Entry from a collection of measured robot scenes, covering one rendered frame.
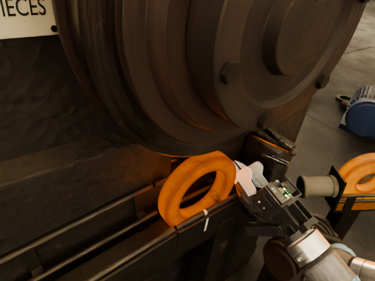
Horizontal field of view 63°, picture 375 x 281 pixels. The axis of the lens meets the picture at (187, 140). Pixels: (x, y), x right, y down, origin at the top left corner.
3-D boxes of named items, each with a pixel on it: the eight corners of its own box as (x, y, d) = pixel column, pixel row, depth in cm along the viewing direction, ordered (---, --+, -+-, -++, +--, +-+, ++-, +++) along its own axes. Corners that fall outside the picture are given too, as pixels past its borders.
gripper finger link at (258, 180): (251, 145, 69) (278, 177, 66) (240, 160, 74) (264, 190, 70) (241, 149, 68) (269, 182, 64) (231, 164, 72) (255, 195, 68)
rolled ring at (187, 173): (245, 146, 62) (234, 138, 64) (169, 176, 52) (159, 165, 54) (227, 208, 72) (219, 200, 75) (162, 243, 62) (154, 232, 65)
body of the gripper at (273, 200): (284, 171, 65) (325, 218, 60) (264, 191, 71) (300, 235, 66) (260, 184, 61) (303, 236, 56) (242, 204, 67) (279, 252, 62)
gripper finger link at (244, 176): (241, 149, 68) (269, 182, 64) (231, 164, 72) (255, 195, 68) (232, 153, 66) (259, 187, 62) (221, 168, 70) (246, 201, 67)
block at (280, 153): (226, 199, 89) (244, 131, 75) (245, 189, 93) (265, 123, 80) (253, 223, 82) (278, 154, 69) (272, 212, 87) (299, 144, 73)
